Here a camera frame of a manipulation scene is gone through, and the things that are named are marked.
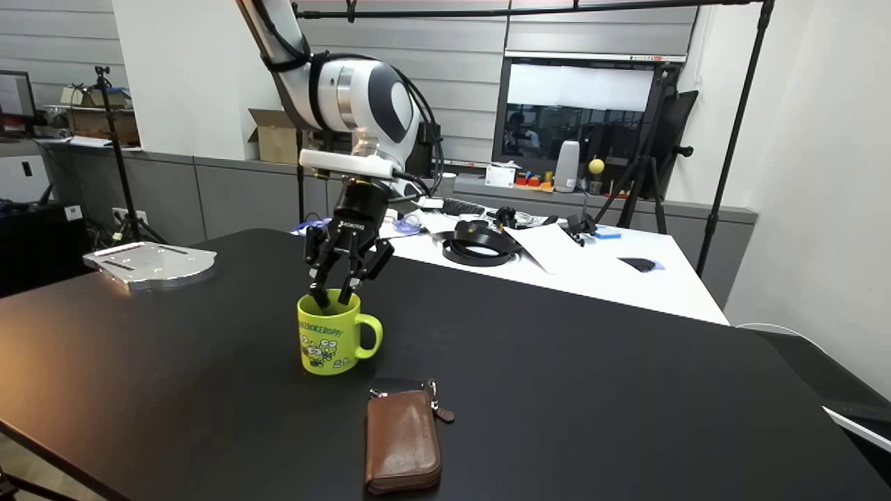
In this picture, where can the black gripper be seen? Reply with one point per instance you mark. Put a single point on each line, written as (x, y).
(358, 211)

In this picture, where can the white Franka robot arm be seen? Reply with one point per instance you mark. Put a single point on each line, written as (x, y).
(351, 91)

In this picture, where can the yellow-green printed mug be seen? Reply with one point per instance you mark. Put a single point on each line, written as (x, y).
(323, 343)

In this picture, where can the black keyboard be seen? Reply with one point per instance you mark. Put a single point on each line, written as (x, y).
(464, 207)

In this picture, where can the open cardboard box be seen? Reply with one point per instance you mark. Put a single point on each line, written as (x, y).
(275, 139)

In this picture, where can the white box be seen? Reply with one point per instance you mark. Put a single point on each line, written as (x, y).
(499, 176)

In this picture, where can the brown leather key pouch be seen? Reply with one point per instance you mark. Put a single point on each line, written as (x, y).
(403, 445)

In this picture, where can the white flat plate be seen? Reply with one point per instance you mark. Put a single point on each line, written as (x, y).
(154, 263)

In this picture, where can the orange toy blocks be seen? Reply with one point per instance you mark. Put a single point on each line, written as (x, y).
(536, 182)

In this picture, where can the white upright speaker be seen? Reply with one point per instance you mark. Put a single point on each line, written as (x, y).
(570, 167)

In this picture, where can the yellow ball stand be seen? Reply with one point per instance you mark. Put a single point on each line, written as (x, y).
(596, 167)

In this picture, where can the brown cardboard box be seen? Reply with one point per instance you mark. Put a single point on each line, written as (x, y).
(85, 123)

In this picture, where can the black case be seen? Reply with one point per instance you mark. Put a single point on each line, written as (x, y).
(38, 246)

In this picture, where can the grey counter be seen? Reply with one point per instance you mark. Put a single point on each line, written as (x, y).
(724, 232)

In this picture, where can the black metal frame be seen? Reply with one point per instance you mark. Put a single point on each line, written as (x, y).
(559, 8)

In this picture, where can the black camera tripod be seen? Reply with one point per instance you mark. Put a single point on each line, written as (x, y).
(663, 121)

